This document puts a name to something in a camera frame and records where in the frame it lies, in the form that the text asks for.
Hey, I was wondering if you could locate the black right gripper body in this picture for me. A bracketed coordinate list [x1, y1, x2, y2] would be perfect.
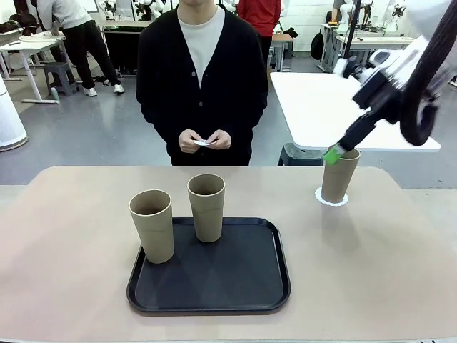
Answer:
[352, 73, 408, 125]

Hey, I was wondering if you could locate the tan paper cup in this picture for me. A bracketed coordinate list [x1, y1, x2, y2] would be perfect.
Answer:
[320, 148, 361, 204]
[128, 189, 175, 264]
[186, 174, 227, 244]

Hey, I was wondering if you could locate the person's right forearm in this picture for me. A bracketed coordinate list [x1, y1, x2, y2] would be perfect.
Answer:
[136, 96, 183, 142]

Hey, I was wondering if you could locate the person's left forearm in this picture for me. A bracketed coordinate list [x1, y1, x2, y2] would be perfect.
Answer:
[228, 96, 269, 142]

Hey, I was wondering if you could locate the person's left hand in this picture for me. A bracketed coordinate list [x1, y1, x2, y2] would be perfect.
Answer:
[205, 130, 233, 151]

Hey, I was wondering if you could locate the person's right hand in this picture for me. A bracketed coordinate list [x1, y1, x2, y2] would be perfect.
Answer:
[178, 129, 201, 154]

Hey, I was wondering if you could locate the long white workbench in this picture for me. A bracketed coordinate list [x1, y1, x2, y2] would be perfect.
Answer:
[335, 35, 421, 72]

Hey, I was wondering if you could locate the black plastic stool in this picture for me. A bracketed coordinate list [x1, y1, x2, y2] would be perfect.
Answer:
[277, 143, 326, 167]

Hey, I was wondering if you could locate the black vertical pole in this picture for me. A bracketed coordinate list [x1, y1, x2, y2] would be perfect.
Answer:
[341, 0, 362, 72]

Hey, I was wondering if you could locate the black backpack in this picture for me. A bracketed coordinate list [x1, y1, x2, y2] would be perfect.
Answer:
[310, 31, 325, 61]

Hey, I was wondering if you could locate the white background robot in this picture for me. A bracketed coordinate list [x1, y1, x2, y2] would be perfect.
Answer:
[391, 3, 408, 31]

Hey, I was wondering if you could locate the brown-topped side table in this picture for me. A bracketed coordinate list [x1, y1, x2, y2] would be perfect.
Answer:
[267, 34, 296, 72]

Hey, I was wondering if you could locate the person in black cardigan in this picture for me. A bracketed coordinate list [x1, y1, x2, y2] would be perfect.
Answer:
[135, 0, 269, 167]

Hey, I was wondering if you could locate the person in red top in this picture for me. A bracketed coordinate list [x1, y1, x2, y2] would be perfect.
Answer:
[237, 0, 283, 72]

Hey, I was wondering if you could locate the black plastic tray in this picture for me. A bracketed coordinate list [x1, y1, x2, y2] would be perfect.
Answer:
[126, 216, 292, 317]

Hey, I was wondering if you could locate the dark-fronted background table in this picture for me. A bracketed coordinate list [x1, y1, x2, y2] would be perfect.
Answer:
[101, 19, 154, 76]

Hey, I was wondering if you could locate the grey plastic stool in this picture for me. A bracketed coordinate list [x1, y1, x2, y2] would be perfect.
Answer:
[43, 61, 79, 96]

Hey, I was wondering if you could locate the person in grey hoodie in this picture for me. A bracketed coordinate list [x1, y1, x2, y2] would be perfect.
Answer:
[30, 0, 126, 97]

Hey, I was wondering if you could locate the white curved board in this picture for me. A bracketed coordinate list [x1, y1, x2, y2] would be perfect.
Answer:
[18, 30, 60, 43]

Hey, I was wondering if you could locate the white height-adjustable desk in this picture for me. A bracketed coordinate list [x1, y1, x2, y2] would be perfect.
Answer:
[0, 31, 67, 105]

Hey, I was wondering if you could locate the dark brown bag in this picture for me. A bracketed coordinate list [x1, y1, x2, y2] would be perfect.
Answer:
[0, 13, 39, 36]

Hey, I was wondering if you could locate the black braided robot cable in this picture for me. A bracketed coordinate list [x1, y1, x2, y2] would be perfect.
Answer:
[398, 0, 457, 146]

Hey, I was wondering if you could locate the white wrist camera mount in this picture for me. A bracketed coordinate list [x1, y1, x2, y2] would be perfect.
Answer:
[334, 49, 393, 81]

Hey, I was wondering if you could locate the white cylindrical pedestal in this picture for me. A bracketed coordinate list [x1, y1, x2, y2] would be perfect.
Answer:
[0, 76, 29, 154]

